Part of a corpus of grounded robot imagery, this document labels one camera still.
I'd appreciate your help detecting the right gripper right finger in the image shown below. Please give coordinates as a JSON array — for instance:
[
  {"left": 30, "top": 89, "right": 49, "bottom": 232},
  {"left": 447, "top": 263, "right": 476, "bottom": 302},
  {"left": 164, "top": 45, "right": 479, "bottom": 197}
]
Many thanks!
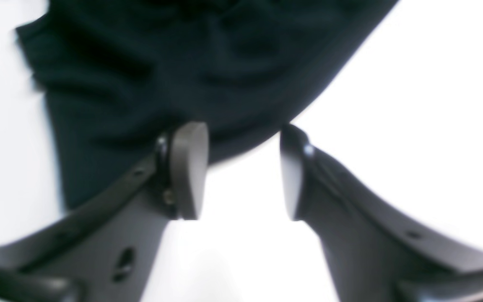
[{"left": 280, "top": 125, "right": 483, "bottom": 302}]

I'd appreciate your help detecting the black T-shirt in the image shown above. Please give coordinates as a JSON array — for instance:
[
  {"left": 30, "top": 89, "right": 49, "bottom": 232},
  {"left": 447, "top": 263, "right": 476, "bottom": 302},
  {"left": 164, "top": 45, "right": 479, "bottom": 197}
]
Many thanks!
[{"left": 16, "top": 0, "right": 396, "bottom": 209}]

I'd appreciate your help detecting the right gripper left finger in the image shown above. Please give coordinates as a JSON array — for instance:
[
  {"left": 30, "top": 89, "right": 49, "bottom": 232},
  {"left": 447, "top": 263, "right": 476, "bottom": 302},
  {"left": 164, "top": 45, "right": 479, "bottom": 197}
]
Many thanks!
[{"left": 0, "top": 122, "right": 209, "bottom": 302}]

